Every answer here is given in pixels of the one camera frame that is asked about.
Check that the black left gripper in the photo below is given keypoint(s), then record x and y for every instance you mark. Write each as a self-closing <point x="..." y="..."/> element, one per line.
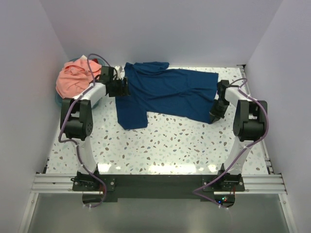
<point x="122" y="88"/>

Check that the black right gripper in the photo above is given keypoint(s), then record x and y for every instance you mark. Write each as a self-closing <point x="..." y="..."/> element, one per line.
<point x="217" y="111"/>

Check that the dark blue t shirt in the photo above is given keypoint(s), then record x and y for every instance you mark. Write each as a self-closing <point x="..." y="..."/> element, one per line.
<point x="154" y="87"/>

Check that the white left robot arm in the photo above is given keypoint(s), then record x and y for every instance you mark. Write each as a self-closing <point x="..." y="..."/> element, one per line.
<point x="76" y="122"/>

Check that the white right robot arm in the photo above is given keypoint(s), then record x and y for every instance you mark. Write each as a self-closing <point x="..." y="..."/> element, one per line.
<point x="250" y="124"/>

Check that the pink t shirt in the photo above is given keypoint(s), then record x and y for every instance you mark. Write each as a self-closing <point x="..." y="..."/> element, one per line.
<point x="73" y="80"/>

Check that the teal plastic laundry basket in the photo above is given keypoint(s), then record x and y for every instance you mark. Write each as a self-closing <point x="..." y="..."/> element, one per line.
<point x="58" y="99"/>

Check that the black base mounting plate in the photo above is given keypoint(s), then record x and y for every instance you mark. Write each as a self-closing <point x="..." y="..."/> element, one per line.
<point x="111" y="188"/>

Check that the aluminium frame rail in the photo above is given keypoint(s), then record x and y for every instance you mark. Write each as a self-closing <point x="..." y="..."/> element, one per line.
<point x="254" y="184"/>

